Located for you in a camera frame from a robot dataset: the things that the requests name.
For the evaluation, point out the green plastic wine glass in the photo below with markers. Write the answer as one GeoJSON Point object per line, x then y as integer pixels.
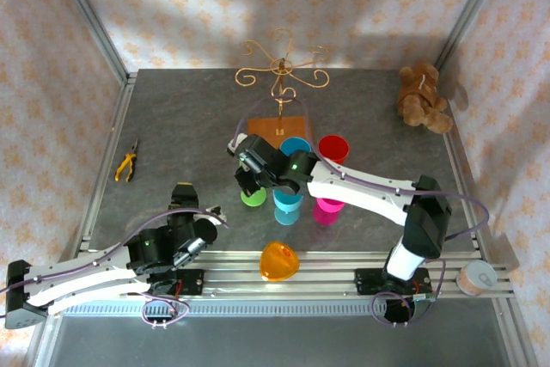
{"type": "Point", "coordinates": [253, 199]}

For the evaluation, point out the blue plastic wine glass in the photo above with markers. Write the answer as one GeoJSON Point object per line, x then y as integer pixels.
{"type": "Point", "coordinates": [296, 144]}

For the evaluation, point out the light teal plastic wine glass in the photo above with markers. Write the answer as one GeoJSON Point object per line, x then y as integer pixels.
{"type": "Point", "coordinates": [287, 212]}

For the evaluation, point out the red plastic wine glass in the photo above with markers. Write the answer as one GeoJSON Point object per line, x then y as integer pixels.
{"type": "Point", "coordinates": [333, 148]}

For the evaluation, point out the magenta plastic wine glass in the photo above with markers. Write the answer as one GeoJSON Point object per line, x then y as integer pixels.
{"type": "Point", "coordinates": [326, 212]}

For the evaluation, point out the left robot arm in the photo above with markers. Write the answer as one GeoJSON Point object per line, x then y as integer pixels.
{"type": "Point", "coordinates": [77, 270]}

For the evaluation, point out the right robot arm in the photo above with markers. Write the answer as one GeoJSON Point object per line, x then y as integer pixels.
{"type": "Point", "coordinates": [365, 191]}

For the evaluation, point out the orange plastic bowl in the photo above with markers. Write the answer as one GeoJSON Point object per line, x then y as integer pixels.
{"type": "Point", "coordinates": [279, 261]}

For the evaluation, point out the brown teddy bear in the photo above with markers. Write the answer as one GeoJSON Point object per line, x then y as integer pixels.
{"type": "Point", "coordinates": [419, 96]}

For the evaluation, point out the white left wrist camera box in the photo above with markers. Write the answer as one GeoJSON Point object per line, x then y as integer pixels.
{"type": "Point", "coordinates": [217, 214]}

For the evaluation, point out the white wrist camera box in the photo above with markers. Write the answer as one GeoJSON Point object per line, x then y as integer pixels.
{"type": "Point", "coordinates": [234, 148]}
{"type": "Point", "coordinates": [217, 214]}

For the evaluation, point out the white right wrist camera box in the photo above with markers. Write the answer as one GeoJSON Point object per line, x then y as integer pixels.
{"type": "Point", "coordinates": [234, 148]}

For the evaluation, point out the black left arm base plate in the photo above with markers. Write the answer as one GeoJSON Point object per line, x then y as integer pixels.
{"type": "Point", "coordinates": [193, 281]}

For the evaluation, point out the aluminium front rail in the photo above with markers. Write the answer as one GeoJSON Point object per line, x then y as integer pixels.
{"type": "Point", "coordinates": [232, 277]}

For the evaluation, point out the aluminium side rail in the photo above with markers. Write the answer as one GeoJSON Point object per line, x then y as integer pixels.
{"type": "Point", "coordinates": [124, 89]}
{"type": "Point", "coordinates": [460, 160]}

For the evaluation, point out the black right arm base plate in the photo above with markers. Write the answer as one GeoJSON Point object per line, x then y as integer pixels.
{"type": "Point", "coordinates": [365, 283]}

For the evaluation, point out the aluminium frame post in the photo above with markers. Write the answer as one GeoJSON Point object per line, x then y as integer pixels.
{"type": "Point", "coordinates": [472, 6]}
{"type": "Point", "coordinates": [88, 10]}

